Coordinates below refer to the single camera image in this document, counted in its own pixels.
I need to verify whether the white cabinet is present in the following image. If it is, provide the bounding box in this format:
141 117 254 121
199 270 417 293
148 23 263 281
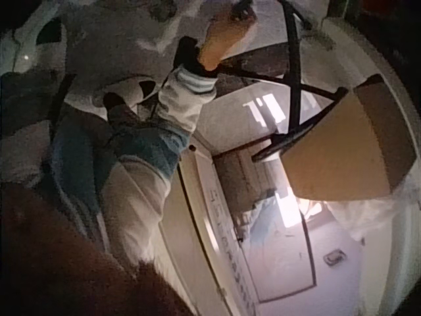
157 82 330 316

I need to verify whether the small black object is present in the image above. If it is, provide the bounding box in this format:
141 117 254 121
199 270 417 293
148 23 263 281
230 1 256 20

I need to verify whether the wooden chair with black frame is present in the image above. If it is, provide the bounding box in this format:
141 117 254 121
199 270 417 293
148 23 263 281
213 0 417 202

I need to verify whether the small grey object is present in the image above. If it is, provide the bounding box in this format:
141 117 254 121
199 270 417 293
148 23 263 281
324 250 345 266

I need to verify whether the black wrist band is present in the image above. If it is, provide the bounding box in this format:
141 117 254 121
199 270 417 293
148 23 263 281
173 36 220 79

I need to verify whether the person's right hand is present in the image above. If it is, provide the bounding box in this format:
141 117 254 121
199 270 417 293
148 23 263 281
197 10 260 72

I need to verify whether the clear plastic bag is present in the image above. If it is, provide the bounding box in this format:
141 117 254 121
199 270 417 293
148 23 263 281
328 177 421 242

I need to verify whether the white cloth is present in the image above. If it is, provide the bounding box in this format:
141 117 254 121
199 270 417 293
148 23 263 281
59 0 237 109

